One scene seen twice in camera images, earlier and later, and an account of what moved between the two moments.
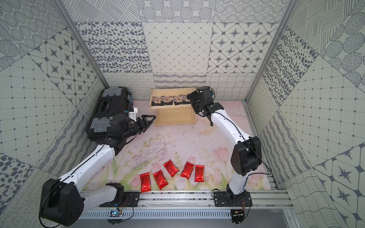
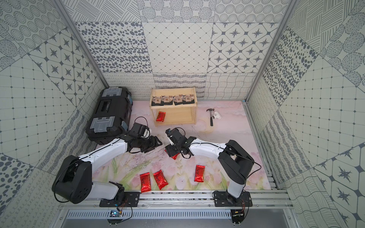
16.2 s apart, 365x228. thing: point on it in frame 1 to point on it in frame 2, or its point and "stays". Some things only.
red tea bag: x=199 y=173 stays
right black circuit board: x=237 y=215 stays
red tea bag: x=145 y=182 stays
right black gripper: x=192 y=96 to x=169 y=150
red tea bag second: x=160 y=179 stays
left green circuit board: x=114 y=213 stays
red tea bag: x=170 y=168 to x=161 y=116
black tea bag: x=177 y=99 stays
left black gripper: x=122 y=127 to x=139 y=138
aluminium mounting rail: x=199 y=200 stays
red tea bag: x=187 y=170 to x=174 y=156
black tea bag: x=156 y=101 stays
